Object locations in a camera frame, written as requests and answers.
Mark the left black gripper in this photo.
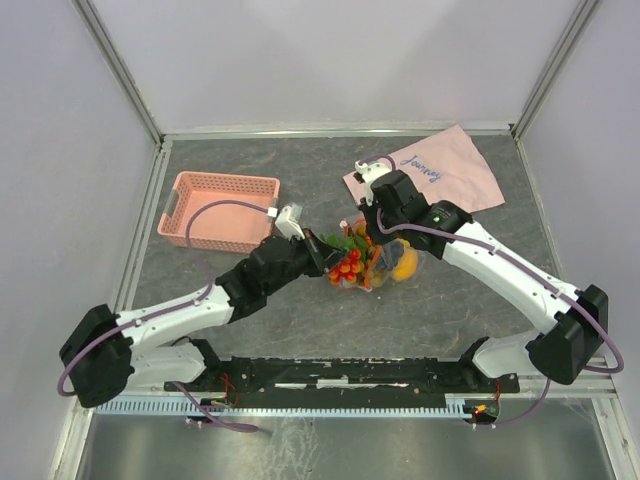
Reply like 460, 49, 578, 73
264, 226, 347, 295

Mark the red cherry tomatoes sprig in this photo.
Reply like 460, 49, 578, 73
321, 229, 377, 290

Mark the clear zip top bag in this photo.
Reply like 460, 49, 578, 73
321, 214, 424, 292

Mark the yellow peach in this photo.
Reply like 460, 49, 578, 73
391, 250, 419, 282

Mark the orange persimmon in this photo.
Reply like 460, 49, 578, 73
355, 224, 369, 238

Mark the black grape bunch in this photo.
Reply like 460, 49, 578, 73
382, 239, 408, 270

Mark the brown longan bunch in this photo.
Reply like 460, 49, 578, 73
362, 247, 388, 290

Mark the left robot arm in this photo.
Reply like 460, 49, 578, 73
57, 230, 346, 408

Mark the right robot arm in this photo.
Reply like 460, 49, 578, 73
354, 162, 609, 391

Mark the pink cloth with lettering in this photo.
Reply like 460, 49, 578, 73
342, 124, 506, 214

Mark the pink plastic basket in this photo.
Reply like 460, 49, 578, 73
157, 171, 280, 253

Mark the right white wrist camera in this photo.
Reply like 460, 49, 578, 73
353, 155, 396, 206

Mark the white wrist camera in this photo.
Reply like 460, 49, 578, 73
353, 155, 396, 206
267, 203, 304, 240

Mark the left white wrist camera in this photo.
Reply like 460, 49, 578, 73
267, 203, 304, 240

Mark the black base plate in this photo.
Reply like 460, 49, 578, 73
182, 339, 520, 410

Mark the light blue cable duct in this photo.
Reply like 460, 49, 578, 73
94, 393, 501, 420

